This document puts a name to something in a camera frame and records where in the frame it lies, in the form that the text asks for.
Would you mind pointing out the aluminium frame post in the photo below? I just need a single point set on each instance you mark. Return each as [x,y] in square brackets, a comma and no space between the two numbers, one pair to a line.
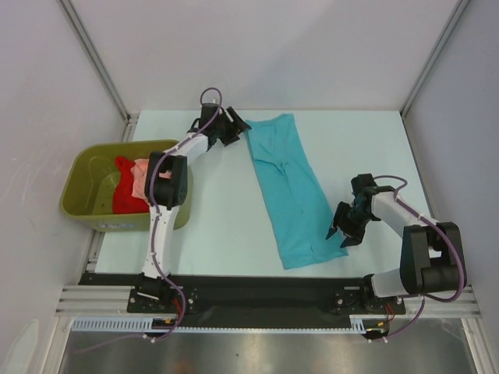
[445,36]
[86,43]

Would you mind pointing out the turquoise t shirt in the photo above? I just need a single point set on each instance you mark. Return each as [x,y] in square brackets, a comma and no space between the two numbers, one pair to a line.
[298,209]

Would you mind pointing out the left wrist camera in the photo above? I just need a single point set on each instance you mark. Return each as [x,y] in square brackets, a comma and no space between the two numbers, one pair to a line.
[209,112]

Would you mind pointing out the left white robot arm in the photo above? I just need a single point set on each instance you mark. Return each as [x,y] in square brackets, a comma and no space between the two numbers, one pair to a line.
[166,188]

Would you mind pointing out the olive green plastic bin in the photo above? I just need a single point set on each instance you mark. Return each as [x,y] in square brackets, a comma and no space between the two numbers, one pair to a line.
[93,179]

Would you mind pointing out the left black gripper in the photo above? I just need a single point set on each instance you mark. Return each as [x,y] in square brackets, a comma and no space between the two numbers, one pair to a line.
[232,135]

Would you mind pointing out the right aluminium frame post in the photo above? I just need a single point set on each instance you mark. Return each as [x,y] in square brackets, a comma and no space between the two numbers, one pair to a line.
[445,36]

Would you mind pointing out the left aluminium frame post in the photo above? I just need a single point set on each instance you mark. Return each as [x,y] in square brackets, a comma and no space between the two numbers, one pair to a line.
[86,43]

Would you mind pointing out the white slotted cable duct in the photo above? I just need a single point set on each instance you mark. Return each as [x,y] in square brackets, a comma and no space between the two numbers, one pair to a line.
[353,324]

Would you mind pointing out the red t shirt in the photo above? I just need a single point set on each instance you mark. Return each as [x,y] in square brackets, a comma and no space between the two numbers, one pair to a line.
[123,200]

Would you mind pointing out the pink t shirt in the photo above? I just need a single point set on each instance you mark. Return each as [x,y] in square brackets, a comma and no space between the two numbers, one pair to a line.
[139,174]

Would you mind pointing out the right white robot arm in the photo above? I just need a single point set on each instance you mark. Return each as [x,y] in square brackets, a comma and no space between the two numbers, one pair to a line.
[431,263]

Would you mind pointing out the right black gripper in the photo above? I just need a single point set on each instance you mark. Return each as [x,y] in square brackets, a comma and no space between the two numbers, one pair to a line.
[340,221]

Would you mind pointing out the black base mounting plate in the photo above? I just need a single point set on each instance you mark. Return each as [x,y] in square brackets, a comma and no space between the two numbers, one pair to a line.
[280,300]

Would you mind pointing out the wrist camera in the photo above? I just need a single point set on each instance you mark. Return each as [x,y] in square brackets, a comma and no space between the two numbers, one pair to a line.
[209,112]
[362,181]

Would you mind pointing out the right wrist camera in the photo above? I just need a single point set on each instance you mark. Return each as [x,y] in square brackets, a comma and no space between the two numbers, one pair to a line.
[362,181]

